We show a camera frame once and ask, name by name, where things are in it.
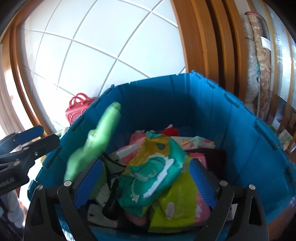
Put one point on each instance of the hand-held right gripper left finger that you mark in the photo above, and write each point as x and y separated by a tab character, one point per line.
89	183

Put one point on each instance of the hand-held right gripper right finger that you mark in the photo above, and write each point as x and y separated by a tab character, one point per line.
202	183

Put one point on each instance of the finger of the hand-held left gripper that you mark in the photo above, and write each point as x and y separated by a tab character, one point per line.
29	134
41	146

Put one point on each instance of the dark brown cloth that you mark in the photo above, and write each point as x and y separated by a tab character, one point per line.
215	157

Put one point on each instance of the pink green wipes packet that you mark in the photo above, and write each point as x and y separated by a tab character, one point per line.
175	208

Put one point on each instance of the green frog plush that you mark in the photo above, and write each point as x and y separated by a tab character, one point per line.
101	132

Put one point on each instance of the teal wipes packet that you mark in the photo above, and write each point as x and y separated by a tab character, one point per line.
148	176

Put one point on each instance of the blue plastic crate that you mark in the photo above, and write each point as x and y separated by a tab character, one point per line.
161	104

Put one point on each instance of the person's left hand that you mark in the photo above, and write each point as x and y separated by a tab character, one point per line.
15	207

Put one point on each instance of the pink printed box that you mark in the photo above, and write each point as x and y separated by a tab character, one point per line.
196	141

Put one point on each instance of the red toy suitcase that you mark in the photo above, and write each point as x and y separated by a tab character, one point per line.
76	111

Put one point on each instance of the red plush toy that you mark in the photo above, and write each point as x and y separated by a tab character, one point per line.
170	132

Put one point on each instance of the white padded headboard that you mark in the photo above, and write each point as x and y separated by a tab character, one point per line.
92	46

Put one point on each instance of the rolled white fabric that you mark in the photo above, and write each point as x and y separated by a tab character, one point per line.
251	69

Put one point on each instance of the rolled patterned carpet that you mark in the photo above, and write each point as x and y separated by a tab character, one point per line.
263	69

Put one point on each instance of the wooden slatted screen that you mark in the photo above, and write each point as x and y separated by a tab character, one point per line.
198	34

